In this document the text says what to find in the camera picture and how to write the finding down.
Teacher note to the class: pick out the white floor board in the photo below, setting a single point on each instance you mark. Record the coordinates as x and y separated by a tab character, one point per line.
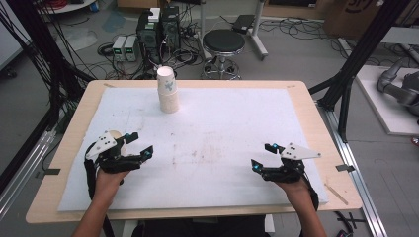
388	108

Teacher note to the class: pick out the wooden table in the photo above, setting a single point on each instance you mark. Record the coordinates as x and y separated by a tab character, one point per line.
314	131

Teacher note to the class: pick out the person's left hand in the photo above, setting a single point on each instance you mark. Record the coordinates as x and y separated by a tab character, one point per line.
107	184

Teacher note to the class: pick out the person's right hand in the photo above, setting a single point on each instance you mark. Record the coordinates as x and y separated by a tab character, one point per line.
298	194

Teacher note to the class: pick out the white floral paper cup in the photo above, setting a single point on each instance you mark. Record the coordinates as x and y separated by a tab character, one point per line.
115	134

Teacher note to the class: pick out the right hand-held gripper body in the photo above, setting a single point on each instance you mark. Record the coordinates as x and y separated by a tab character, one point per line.
286	173

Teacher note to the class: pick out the stack of white paper cups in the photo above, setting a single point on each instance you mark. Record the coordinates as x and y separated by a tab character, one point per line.
168	98

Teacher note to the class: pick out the flat black device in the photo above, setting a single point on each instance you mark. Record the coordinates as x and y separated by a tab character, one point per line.
243	23

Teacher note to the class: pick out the grey bench power supply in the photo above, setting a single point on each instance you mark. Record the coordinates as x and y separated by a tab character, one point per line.
118	47
131	47

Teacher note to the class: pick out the person's dark lap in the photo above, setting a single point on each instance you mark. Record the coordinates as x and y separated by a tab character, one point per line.
197	228

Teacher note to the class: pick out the black computer tower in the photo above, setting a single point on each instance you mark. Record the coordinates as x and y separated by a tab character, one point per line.
170	29
148	36

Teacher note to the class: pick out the black tape strip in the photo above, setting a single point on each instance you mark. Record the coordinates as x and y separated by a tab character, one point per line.
49	172
345	168

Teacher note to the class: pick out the aluminium floor rail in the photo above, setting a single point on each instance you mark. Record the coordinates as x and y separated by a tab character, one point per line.
26	168
355	171

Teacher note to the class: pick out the white-legged wooden desk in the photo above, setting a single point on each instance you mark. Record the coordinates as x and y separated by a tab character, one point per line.
258	33

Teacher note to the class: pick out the black metal frame post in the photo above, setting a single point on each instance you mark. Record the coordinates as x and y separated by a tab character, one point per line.
362	52

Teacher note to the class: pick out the printed cardboard box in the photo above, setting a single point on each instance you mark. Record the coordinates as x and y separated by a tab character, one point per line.
349	19

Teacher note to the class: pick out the black round stool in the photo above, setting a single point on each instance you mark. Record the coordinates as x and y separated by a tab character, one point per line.
224	41

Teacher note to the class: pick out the white paper table cover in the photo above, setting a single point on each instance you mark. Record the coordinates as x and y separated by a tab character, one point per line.
214	131

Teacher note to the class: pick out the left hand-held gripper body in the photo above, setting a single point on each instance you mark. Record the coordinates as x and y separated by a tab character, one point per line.
115	161

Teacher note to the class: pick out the small white box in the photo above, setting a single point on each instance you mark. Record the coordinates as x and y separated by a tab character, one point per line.
154	15

